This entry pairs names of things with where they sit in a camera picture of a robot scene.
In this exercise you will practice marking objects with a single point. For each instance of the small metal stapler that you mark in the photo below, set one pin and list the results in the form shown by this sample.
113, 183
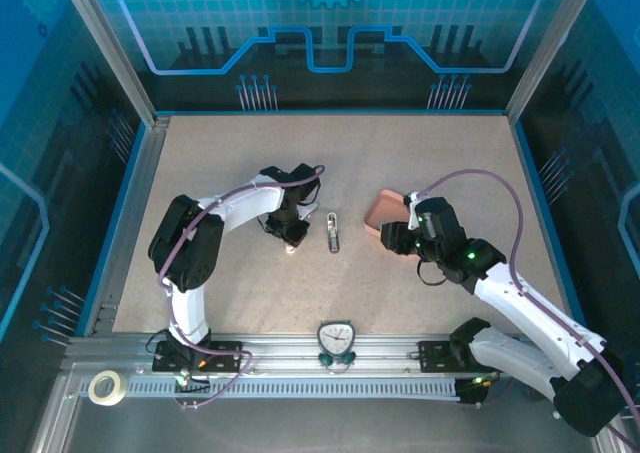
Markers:
333, 238

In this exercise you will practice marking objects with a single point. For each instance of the pink plastic tray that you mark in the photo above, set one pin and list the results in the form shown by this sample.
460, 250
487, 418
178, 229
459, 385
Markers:
382, 208

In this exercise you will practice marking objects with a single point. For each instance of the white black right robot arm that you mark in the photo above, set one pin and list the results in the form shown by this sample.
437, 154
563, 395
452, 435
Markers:
525, 308

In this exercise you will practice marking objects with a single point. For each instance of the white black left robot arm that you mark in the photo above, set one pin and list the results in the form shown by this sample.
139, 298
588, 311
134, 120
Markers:
245, 205

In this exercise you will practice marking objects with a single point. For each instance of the small white alarm clock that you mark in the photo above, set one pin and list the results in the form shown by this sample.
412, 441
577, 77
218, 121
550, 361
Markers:
336, 337

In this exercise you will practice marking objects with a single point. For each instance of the black connector box with light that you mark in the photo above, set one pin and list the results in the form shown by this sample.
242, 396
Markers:
472, 390
192, 384

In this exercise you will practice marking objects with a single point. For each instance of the masking tape roll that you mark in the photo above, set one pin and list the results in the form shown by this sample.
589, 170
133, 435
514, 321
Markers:
119, 390

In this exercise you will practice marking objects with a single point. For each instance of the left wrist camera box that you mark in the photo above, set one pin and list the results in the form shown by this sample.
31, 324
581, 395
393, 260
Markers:
309, 209

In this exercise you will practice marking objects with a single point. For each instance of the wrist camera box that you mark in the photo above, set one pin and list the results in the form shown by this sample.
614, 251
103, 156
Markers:
309, 209
412, 213

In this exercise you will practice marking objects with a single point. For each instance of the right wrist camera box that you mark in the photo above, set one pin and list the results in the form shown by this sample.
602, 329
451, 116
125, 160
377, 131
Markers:
412, 213

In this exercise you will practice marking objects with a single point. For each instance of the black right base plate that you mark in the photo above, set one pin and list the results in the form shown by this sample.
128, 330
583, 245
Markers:
432, 355

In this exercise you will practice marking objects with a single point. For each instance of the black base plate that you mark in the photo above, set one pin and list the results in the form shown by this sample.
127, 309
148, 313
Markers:
432, 355
227, 355

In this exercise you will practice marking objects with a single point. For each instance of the aluminium mounting rail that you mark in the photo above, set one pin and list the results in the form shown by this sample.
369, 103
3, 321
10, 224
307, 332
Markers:
285, 350

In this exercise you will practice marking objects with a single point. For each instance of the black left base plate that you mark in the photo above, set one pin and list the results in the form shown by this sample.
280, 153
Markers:
227, 355

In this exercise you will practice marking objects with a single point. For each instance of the aluminium side frame rail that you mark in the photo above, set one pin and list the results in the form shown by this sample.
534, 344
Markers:
140, 198

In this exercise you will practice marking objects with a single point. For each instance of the aluminium right frame post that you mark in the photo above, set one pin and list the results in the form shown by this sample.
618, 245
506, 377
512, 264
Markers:
552, 48

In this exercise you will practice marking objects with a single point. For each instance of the aluminium frame post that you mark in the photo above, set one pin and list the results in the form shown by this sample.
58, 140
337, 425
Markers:
107, 48
552, 48

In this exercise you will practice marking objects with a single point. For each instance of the aluminium left frame post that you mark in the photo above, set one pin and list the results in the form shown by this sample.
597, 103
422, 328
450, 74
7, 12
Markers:
107, 48

